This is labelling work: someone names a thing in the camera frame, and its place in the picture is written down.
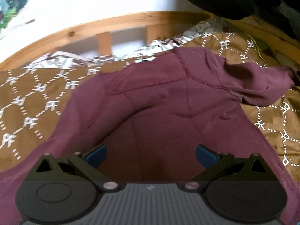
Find maroon small garment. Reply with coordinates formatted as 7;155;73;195
1;47;299;224

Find grey floral bed sheet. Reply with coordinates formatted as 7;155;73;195
22;17;229;69

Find black puffer jacket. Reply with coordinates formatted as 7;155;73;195
188;0;299;40

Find wooden bed frame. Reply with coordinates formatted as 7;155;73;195
1;11;299;71

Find green cartoon wall poster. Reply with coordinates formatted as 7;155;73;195
1;0;28;31

